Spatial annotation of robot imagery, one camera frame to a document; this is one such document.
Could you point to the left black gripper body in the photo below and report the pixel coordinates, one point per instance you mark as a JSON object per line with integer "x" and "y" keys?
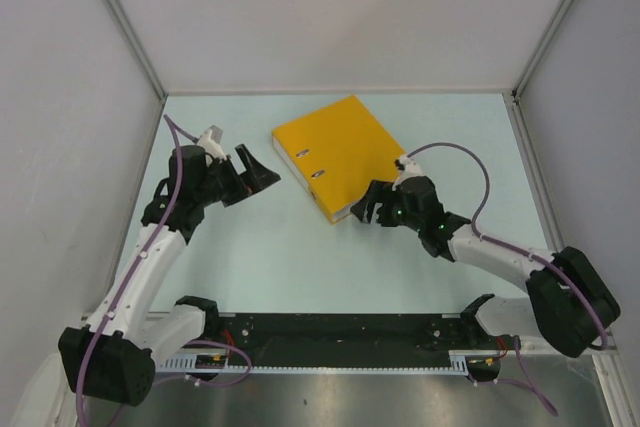
{"x": 222, "y": 183}

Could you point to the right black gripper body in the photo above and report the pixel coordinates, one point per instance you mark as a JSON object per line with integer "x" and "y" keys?
{"x": 395, "y": 214}

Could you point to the yellow lever arch folder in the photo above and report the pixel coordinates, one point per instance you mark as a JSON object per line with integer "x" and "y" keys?
{"x": 335, "y": 152}

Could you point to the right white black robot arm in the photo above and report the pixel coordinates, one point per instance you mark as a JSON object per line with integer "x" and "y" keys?
{"x": 566, "y": 301}

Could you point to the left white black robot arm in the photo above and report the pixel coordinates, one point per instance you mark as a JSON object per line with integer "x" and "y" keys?
{"x": 114, "y": 356}

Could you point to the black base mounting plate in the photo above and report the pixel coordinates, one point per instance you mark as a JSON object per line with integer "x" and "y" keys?
{"x": 353, "y": 340}

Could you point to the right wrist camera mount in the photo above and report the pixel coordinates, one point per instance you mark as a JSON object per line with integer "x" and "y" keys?
{"x": 407, "y": 168}

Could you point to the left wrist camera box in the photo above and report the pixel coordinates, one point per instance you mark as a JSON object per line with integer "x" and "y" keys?
{"x": 210, "y": 139}

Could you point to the aluminium frame rail right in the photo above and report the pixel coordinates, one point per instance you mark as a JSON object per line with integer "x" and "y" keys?
{"x": 537, "y": 184}

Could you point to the aluminium frame post left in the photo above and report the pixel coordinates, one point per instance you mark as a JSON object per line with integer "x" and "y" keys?
{"x": 132, "y": 40}

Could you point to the aluminium frame post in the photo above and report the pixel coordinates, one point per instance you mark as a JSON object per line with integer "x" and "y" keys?
{"x": 550, "y": 31}
{"x": 132, "y": 40}

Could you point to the aluminium frame post right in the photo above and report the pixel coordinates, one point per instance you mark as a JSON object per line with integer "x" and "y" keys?
{"x": 550, "y": 31}

